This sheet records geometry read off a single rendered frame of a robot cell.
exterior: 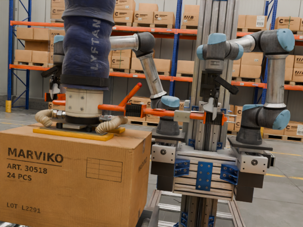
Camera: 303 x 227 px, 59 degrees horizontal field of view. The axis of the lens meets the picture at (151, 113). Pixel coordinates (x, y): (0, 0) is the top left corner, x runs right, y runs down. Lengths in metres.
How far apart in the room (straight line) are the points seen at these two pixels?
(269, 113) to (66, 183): 1.09
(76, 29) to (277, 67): 1.02
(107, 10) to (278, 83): 0.95
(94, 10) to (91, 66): 0.24
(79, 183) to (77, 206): 0.10
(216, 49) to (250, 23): 7.44
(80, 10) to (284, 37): 0.99
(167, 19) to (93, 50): 7.36
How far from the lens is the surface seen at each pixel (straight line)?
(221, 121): 1.18
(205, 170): 1.68
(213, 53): 1.17
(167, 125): 1.64
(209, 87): 1.16
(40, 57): 9.65
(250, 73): 8.44
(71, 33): 1.24
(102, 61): 1.24
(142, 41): 1.58
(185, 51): 9.65
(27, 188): 1.30
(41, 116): 1.29
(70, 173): 1.18
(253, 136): 1.67
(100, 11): 1.24
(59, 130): 1.24
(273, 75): 1.58
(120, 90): 9.92
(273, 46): 1.56
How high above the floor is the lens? 1.34
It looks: 6 degrees down
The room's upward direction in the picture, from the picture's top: 5 degrees clockwise
